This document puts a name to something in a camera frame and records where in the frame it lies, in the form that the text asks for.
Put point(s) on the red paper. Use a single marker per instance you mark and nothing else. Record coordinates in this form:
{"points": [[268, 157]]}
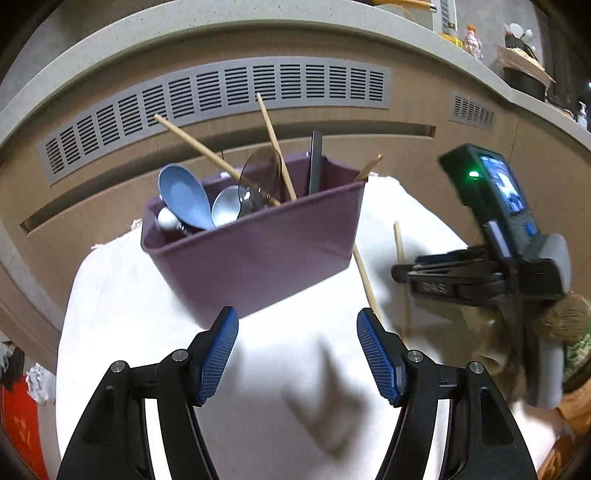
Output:
{"points": [[23, 424]]}

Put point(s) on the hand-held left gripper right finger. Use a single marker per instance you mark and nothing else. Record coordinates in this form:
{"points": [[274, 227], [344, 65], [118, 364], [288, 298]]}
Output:
{"points": [[376, 355]]}

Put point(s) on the white ball-end utensil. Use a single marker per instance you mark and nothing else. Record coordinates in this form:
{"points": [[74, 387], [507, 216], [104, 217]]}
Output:
{"points": [[167, 219]]}

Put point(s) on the black pot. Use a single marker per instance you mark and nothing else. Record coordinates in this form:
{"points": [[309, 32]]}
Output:
{"points": [[524, 85]]}

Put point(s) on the clear bottle with red cap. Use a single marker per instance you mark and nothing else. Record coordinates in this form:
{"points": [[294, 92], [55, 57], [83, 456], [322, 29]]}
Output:
{"points": [[473, 44]]}

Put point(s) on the grey stone ledge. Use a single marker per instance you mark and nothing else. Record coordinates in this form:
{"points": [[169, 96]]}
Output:
{"points": [[231, 27]]}

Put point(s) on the large grey vent grille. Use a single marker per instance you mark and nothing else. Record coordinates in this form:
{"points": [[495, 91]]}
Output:
{"points": [[220, 110]]}

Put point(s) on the dark cloth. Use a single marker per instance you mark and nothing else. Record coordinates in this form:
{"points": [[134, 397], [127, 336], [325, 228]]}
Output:
{"points": [[11, 364]]}

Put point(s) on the blue spoon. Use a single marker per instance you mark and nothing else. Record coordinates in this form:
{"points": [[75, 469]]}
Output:
{"points": [[180, 189]]}

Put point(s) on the small grey vent grille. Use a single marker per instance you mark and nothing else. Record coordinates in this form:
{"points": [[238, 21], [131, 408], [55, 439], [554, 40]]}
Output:
{"points": [[453, 110]]}

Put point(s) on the wooden chopstick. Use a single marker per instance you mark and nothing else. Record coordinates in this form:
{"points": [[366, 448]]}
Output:
{"points": [[272, 134], [194, 141], [367, 281], [399, 244]]}

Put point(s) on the yellow container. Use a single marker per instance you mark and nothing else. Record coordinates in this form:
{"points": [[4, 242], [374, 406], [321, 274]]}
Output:
{"points": [[450, 39]]}

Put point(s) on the white fringed cloth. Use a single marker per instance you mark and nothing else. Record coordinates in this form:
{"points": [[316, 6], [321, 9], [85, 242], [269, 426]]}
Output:
{"points": [[277, 369]]}

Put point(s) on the translucent grey ladle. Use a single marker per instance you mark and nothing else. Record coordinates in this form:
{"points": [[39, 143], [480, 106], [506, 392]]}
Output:
{"points": [[261, 170]]}

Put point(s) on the crumpled white cloth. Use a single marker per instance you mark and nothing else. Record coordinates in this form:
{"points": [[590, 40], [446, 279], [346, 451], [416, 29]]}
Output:
{"points": [[39, 383]]}

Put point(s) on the purple plastic utensil holder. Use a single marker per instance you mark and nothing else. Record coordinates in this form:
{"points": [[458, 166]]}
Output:
{"points": [[258, 258]]}

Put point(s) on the yellow frying pan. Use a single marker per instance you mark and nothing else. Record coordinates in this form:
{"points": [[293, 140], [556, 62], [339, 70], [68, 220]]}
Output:
{"points": [[401, 3]]}

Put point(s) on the white soap dispenser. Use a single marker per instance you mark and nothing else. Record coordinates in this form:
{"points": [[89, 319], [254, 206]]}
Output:
{"points": [[581, 117]]}

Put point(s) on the metal spoon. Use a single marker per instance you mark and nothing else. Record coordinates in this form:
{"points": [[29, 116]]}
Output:
{"points": [[226, 207]]}

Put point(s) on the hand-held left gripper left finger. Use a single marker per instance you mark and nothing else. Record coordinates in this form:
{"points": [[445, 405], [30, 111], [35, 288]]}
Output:
{"points": [[219, 355]]}

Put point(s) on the white slotted panel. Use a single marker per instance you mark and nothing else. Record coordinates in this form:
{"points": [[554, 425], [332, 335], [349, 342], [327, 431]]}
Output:
{"points": [[445, 14]]}

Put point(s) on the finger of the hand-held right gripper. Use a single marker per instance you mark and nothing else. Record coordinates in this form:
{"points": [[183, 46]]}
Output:
{"points": [[443, 286], [461, 262]]}

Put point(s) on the beige wooden cabinet front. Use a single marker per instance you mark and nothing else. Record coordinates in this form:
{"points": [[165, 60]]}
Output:
{"points": [[92, 221]]}

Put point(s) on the person's right hand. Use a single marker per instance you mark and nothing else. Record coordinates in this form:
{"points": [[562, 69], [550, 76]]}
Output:
{"points": [[489, 341]]}

